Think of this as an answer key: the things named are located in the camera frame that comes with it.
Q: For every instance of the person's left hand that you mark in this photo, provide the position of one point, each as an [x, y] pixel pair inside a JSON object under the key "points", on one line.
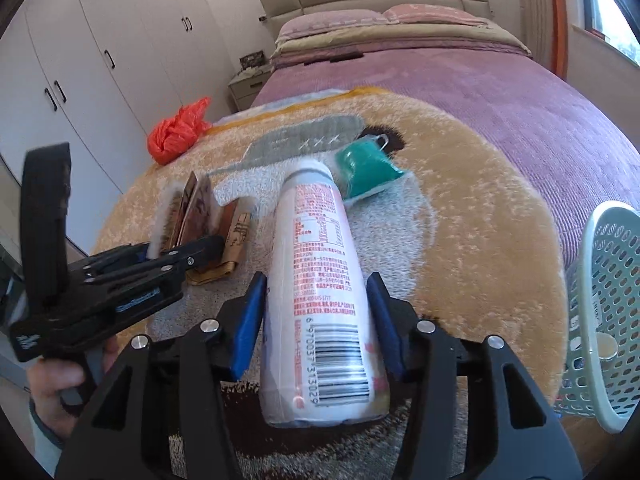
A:
{"points": [[50, 390]]}

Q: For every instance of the bed with purple cover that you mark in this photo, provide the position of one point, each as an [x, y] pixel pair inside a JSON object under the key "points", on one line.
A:
{"points": [[500, 110]]}

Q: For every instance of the brown paper packet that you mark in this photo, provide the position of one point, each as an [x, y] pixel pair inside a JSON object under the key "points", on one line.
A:
{"points": [[192, 210]]}

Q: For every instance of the white wardrobe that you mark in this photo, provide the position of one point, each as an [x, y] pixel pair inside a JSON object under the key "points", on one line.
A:
{"points": [[100, 35]]}

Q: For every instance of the orange plastic bag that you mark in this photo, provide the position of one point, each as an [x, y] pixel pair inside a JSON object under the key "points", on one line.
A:
{"points": [[177, 130]]}

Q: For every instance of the green face mask packet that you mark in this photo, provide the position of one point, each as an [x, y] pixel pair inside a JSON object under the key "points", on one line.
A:
{"points": [[365, 165]]}

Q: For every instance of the beige folded quilt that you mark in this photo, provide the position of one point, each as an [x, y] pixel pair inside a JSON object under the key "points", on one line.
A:
{"points": [[400, 40]]}

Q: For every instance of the person's left forearm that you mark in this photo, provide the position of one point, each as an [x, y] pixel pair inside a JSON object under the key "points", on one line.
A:
{"points": [[45, 447]]}

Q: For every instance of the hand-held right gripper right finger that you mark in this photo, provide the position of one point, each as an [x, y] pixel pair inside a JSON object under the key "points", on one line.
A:
{"points": [[387, 335]]}

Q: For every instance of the dark framed window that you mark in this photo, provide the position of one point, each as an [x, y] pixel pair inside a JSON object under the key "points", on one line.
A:
{"points": [[612, 5]]}

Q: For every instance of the crumpled brown paper bag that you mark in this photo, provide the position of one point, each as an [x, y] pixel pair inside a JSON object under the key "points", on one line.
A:
{"points": [[235, 240]]}

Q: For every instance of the pink pillow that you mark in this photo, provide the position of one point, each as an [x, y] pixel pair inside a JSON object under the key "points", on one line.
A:
{"points": [[435, 15], [325, 25]]}

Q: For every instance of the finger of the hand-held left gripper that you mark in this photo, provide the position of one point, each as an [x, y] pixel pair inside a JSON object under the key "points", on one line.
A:
{"points": [[120, 257], [195, 257]]}

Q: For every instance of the dark box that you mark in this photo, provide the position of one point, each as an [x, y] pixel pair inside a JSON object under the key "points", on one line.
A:
{"points": [[251, 60]]}

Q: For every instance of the light green plastic basket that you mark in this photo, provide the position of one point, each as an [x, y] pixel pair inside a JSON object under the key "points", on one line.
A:
{"points": [[600, 240]]}

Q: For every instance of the white plastic bottle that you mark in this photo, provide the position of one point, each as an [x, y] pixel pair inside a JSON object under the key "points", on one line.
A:
{"points": [[320, 260]]}

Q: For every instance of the grey nightstand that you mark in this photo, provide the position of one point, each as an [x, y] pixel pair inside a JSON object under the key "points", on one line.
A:
{"points": [[247, 90]]}

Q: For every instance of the tan fluffy rug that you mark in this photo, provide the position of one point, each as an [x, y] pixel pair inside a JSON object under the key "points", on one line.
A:
{"points": [[475, 210]]}

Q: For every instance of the beige and orange curtain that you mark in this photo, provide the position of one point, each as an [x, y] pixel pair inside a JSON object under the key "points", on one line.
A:
{"points": [[542, 10]]}

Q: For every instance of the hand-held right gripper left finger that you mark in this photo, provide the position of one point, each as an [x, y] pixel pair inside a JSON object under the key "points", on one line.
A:
{"points": [[245, 330]]}

